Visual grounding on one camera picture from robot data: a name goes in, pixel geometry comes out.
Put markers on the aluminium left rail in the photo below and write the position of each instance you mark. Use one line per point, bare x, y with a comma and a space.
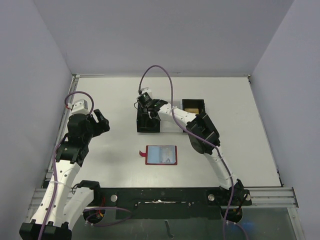
62, 126

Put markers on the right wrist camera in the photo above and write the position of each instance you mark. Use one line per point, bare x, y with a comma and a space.
148, 91

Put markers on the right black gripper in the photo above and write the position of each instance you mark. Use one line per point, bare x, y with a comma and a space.
146, 110

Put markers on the black bin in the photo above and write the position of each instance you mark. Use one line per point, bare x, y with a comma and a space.
194, 103
145, 124

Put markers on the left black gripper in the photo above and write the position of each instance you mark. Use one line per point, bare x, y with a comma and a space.
101, 126

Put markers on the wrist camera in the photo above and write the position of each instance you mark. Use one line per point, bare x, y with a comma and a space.
148, 91
80, 107

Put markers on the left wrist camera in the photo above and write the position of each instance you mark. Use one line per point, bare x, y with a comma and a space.
80, 107

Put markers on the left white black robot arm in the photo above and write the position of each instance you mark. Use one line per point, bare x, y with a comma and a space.
56, 215

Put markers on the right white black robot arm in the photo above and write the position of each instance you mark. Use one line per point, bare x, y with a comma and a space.
203, 135

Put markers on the aluminium rail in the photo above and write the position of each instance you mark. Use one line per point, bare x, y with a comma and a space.
62, 126
261, 197

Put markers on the gold VIP card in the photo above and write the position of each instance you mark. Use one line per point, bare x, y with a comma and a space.
192, 110

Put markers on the left black bin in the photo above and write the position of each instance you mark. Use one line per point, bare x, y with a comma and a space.
145, 124

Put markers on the red leather card holder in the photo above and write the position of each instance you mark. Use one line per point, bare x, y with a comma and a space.
152, 155

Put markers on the right black bin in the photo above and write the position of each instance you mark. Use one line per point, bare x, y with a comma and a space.
194, 103

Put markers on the aluminium front rail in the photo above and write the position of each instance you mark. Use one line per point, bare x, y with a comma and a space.
261, 197

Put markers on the white middle bin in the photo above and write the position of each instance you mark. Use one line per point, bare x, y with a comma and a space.
167, 123

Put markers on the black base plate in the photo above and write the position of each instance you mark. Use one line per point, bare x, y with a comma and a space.
175, 203

